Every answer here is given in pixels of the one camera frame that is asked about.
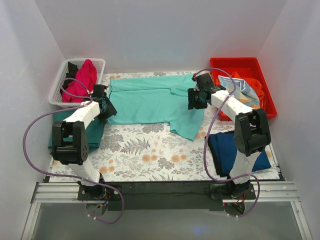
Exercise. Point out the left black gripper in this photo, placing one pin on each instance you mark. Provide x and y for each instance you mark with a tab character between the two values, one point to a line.
109	110

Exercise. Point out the black garment in basket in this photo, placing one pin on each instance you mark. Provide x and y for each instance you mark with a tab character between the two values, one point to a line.
72	71

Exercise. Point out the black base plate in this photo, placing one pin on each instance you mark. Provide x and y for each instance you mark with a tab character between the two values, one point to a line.
179	195

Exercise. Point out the patterned light blue shirt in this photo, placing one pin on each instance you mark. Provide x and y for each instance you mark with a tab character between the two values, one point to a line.
243	91

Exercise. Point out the white plastic basket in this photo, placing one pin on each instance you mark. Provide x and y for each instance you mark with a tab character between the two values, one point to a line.
55	97

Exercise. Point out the orange shirt in bin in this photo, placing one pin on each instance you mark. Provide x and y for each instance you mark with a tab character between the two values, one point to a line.
256	86

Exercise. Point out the folded dark green shirt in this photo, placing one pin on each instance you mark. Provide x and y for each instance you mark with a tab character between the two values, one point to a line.
94	131

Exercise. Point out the aluminium mounting rail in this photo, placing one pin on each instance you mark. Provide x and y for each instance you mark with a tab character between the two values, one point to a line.
68	192

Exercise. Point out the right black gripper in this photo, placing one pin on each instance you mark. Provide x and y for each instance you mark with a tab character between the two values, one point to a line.
192	99

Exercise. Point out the red plastic bin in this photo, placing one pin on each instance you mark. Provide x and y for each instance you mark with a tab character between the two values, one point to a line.
247	67

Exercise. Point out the turquoise t shirt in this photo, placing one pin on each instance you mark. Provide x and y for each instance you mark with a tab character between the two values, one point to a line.
156	99

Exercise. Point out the floral table mat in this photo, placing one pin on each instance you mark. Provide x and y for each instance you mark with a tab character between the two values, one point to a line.
150	152

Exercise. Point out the magenta shirt in basket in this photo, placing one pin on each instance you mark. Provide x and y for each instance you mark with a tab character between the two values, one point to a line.
87	75

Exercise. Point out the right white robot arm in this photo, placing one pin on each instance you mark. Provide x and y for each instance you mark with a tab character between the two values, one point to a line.
251	130

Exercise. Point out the folded navy blue shirt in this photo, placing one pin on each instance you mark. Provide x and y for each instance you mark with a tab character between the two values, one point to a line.
224	152

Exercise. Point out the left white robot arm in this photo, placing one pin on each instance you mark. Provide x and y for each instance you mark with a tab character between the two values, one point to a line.
70	145

